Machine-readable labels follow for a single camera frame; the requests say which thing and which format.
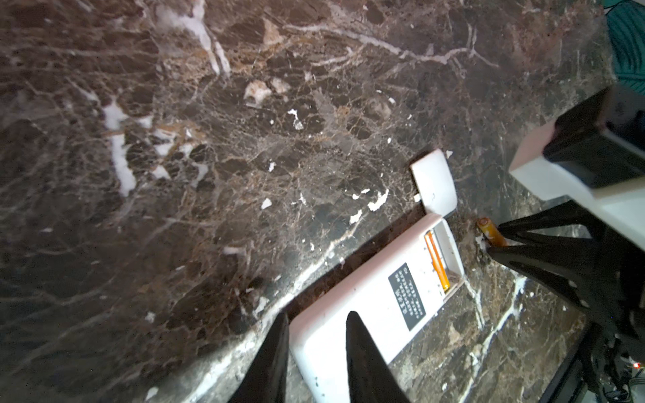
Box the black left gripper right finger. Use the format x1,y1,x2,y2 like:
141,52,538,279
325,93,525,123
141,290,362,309
346,311,409,403

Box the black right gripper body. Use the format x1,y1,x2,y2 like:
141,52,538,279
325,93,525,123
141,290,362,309
582,227,644,363

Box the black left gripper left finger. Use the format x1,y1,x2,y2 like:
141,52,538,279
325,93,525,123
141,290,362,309
229,312,289,402

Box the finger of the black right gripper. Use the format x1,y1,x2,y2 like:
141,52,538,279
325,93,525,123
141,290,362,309
498,201,605,246
488,245,608,312

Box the orange battery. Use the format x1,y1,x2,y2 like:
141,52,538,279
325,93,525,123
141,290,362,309
476,218,508,247
424,231,451,292

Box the white remote control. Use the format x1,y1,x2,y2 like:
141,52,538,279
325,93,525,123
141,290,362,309
290,214,465,402

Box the white battery cover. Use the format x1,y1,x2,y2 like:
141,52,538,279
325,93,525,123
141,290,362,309
410,149,458,217

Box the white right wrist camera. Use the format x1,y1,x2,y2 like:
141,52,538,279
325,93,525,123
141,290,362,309
508,82,645,253

